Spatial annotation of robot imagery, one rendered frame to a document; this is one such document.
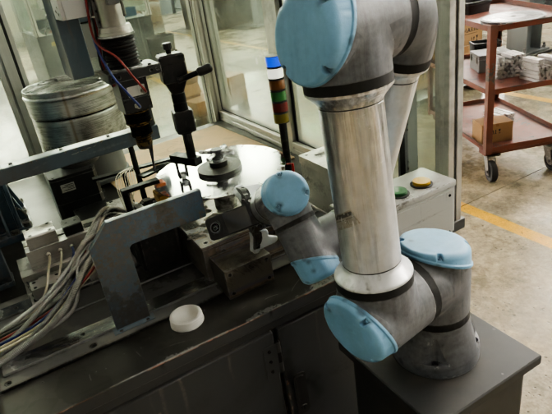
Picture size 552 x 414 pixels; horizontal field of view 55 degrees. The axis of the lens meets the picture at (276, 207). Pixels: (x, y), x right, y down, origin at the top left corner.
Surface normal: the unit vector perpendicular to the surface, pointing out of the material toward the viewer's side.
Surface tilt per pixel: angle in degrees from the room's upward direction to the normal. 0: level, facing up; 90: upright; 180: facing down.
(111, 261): 90
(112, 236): 90
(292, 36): 82
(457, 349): 72
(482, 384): 0
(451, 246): 8
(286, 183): 58
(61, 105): 90
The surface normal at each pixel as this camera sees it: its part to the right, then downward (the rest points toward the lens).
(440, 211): 0.50, 0.32
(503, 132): 0.09, 0.43
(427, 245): -0.04, -0.93
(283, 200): 0.22, -0.15
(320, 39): -0.79, 0.25
